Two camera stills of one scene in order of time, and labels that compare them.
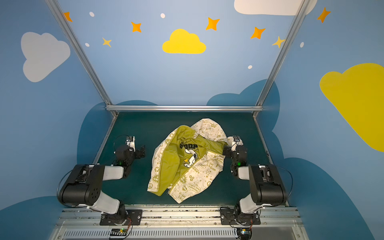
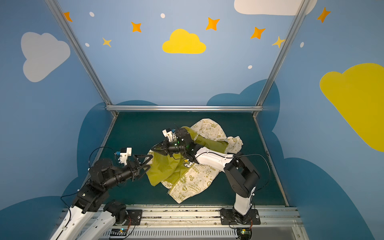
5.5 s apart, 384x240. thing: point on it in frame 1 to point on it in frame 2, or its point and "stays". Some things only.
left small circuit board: x=118 y=232 stays
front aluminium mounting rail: x=275 y=223 stays
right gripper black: x=229 y=150 to x=167 y=146
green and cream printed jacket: x=187 y=160 stays
